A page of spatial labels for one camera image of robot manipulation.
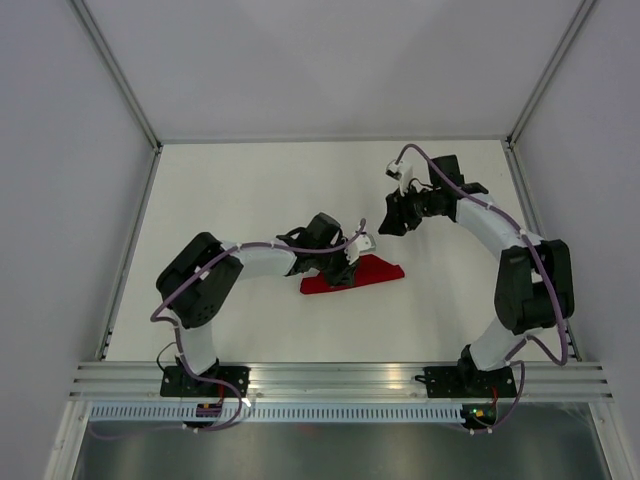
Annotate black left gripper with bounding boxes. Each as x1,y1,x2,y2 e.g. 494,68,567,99
313,241,361,289

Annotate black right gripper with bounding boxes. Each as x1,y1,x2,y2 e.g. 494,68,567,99
378,181,439,237

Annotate red cloth napkin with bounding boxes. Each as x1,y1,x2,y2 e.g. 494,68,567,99
299,254,405,295

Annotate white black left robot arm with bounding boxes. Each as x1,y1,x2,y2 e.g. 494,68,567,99
150,212,375,396

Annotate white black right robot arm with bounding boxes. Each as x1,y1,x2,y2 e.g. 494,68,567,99
378,155,575,399

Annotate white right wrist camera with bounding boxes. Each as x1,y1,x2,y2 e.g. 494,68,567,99
385,159,414,196

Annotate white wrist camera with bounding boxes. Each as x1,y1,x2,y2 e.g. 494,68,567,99
344,233,376,264
385,159,414,196

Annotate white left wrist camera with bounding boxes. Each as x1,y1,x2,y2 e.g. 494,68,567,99
344,233,376,264

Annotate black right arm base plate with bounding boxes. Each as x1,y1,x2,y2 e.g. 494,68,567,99
414,366,517,399

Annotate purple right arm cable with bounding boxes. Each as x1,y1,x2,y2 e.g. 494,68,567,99
397,143,571,435

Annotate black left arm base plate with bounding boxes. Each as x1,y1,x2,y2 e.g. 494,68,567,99
159,364,250,400

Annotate aluminium enclosure frame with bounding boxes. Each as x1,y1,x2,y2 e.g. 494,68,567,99
42,0,640,480

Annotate white slotted cable duct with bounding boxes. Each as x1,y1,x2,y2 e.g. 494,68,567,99
89,401,464,424

